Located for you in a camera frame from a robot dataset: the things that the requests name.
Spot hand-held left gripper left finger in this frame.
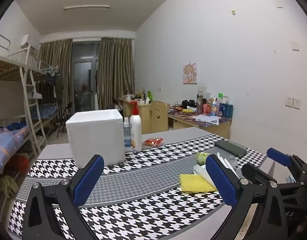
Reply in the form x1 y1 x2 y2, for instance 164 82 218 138
22 154 105 240

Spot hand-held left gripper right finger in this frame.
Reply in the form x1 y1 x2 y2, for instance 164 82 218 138
205 154 294 240

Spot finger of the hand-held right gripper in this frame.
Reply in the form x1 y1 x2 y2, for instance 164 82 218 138
241 163 305 193
267 147 307 180

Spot yellow foam net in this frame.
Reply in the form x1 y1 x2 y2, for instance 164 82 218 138
179 174 217 193

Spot floral tissue pack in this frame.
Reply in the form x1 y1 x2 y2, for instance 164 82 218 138
195 152 210 166

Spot white foam box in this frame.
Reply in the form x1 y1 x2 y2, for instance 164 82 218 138
66 109 126 168

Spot dark smartphone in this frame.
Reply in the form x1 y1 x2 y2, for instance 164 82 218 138
214 140 247 158

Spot wooden desk with patterned cover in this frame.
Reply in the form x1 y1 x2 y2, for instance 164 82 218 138
168 105 231 139

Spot clear spray bottle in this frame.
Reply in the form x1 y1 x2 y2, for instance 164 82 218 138
123 117 132 148

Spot houndstooth table mat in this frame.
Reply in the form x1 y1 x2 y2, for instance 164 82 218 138
9 130 267 240

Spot black folding chair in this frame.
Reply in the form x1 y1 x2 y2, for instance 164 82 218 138
55 102 74 138

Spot white pump bottle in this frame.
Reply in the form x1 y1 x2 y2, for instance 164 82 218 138
130 102 143 152

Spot printed papers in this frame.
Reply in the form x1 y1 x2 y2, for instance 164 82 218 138
193 114 225 125

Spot red cloth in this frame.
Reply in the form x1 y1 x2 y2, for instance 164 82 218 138
9 154 29 174

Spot red snack packet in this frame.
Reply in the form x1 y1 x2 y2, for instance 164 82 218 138
144 137 164 147

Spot row of toiletry bottles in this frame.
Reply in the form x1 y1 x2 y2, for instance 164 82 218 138
196 92 234 118

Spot cluttered wooden desk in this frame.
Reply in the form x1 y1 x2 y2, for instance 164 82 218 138
119 97 154 135

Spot blue quilt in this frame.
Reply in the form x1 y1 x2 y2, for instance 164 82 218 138
0 122 31 173

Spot wooden chair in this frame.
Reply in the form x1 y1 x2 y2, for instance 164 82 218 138
150 101 168 133

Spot white bunk ladder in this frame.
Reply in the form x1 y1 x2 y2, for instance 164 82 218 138
20 67 48 155

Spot glass balcony door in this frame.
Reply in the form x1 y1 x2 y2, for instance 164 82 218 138
72 41 101 115

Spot dark hanging clothes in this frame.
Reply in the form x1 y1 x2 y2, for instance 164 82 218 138
45 72 63 98

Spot brown curtain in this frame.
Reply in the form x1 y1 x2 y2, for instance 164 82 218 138
97 37 135 110
39 39 73 110

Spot white metal bunk bed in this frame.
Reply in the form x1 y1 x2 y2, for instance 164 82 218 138
0 31 61 155

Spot ceiling light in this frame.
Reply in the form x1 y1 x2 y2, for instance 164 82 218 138
64 4 110 11

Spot white light switch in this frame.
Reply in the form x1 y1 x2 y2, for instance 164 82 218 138
286 97 301 110

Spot wall poster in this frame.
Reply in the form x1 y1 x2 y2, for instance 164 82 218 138
182 62 198 84

